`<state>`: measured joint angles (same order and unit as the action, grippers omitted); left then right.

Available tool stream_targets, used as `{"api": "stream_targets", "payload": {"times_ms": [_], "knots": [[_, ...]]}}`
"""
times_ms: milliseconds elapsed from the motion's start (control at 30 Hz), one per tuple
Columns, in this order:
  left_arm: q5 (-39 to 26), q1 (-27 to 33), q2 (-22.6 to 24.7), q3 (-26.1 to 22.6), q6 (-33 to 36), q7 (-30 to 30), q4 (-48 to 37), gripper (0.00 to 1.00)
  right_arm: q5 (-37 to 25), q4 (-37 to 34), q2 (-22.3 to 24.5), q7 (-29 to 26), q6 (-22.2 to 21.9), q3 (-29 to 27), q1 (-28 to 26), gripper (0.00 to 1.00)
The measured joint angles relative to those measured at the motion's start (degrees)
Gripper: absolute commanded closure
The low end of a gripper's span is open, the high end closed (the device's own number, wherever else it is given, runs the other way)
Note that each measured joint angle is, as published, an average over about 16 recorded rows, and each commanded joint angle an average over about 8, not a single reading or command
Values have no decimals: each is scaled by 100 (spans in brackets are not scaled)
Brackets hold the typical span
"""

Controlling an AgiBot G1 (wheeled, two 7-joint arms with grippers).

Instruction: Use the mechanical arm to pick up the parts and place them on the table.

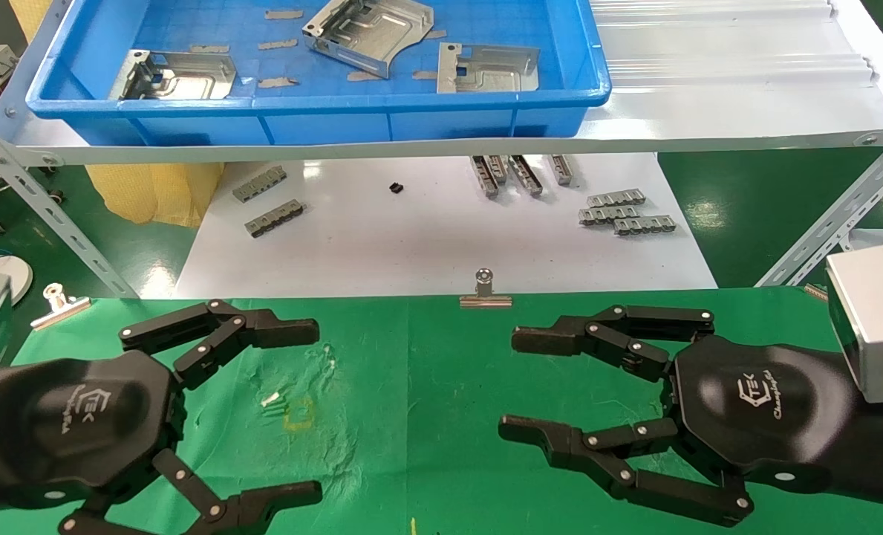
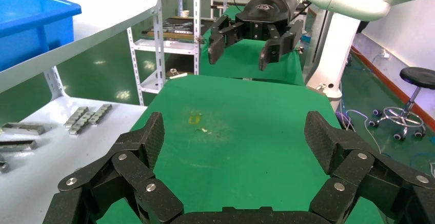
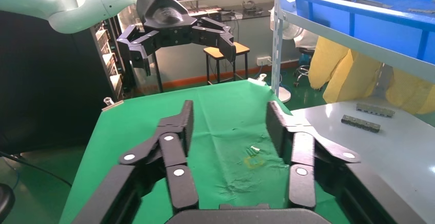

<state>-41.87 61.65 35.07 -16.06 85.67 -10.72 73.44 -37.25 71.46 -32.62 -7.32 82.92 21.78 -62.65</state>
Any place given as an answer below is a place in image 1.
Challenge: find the stamped sheet metal bracket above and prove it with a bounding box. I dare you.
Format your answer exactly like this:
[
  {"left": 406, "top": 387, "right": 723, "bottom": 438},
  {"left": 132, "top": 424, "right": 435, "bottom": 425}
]
[
  {"left": 302, "top": 0, "right": 434, "bottom": 80},
  {"left": 437, "top": 42, "right": 541, "bottom": 94},
  {"left": 107, "top": 49, "right": 238, "bottom": 101}
]

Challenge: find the yellow mesh bag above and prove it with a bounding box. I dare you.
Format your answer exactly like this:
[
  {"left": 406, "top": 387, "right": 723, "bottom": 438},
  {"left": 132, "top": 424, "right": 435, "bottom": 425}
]
[{"left": 9, "top": 0, "right": 225, "bottom": 227}]

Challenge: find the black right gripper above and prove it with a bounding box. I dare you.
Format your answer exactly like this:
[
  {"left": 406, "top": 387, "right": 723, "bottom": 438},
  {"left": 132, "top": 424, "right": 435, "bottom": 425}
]
[{"left": 499, "top": 303, "right": 858, "bottom": 528}]

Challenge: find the grey metal shelf rack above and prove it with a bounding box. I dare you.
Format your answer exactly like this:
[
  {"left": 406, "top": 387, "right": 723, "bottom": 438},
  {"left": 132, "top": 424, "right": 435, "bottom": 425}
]
[{"left": 0, "top": 0, "right": 883, "bottom": 298}]

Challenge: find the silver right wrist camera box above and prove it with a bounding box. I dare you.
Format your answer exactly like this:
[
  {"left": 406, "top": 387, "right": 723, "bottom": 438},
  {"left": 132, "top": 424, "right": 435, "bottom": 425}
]
[{"left": 826, "top": 242, "right": 883, "bottom": 406}]

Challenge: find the silver binder clip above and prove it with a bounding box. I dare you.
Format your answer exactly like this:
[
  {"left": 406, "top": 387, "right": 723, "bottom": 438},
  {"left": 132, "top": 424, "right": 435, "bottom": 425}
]
[
  {"left": 30, "top": 283, "right": 91, "bottom": 329},
  {"left": 460, "top": 268, "right": 513, "bottom": 308}
]

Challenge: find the green table cloth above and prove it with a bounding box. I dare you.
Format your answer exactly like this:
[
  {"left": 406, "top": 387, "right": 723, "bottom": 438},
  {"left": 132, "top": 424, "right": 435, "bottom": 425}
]
[{"left": 0, "top": 288, "right": 883, "bottom": 535}]

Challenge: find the blue plastic bin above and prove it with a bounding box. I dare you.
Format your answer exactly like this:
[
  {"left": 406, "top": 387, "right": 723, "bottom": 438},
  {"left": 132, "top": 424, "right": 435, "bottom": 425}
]
[{"left": 25, "top": 0, "right": 611, "bottom": 147}]

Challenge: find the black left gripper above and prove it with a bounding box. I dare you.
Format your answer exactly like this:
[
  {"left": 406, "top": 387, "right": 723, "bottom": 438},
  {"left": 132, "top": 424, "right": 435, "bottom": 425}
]
[{"left": 0, "top": 299, "right": 324, "bottom": 535}]

